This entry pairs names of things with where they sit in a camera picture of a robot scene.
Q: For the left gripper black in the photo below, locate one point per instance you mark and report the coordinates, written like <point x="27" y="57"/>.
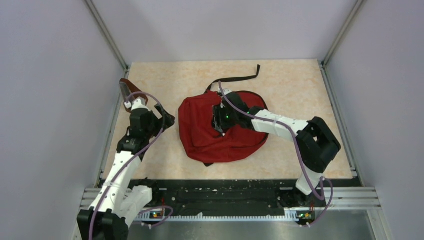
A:
<point x="161" y="123"/>

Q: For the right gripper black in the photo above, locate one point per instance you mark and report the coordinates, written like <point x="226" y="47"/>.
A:
<point x="228" y="125"/>

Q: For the white packaged card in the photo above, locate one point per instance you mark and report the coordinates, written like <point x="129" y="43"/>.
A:
<point x="217" y="122"/>

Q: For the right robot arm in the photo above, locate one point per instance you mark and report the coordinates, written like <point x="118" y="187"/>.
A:
<point x="315" y="144"/>

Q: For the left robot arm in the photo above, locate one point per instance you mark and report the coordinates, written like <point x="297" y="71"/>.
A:
<point x="113" y="211"/>

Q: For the brown leather case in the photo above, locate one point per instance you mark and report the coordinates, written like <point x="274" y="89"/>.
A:
<point x="127" y="88"/>

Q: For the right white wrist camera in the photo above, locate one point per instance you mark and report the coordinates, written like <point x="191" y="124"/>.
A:
<point x="225" y="92"/>

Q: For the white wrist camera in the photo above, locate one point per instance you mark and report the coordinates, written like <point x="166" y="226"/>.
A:
<point x="225" y="92"/>
<point x="139" y="103"/>

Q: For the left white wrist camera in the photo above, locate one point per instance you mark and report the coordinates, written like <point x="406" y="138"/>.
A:
<point x="139" y="103"/>

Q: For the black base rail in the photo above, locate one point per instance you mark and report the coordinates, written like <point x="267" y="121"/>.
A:
<point x="227" y="198"/>

